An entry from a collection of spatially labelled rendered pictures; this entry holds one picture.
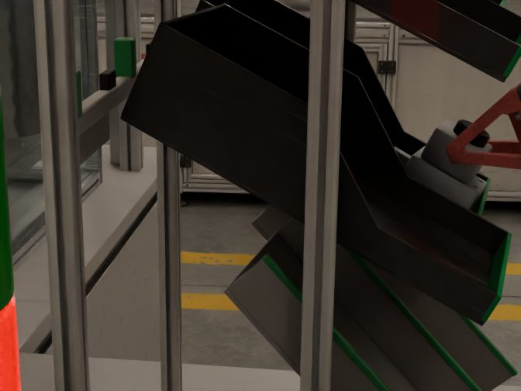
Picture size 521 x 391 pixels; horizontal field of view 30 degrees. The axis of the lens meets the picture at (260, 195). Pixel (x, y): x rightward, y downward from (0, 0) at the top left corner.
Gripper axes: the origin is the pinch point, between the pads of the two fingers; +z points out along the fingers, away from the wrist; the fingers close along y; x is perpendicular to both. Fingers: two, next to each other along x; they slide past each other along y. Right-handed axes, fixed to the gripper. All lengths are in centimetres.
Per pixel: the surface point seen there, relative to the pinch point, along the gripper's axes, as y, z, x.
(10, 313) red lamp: 63, -5, -6
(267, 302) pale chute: 21.5, 11.3, 3.7
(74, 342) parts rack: 28.8, 22.3, 1.1
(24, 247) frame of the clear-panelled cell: -47, 87, -4
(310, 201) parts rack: 24.9, 3.9, -2.3
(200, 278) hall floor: -245, 180, 39
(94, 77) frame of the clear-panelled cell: -88, 89, -29
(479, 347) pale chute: -7.9, 7.6, 19.6
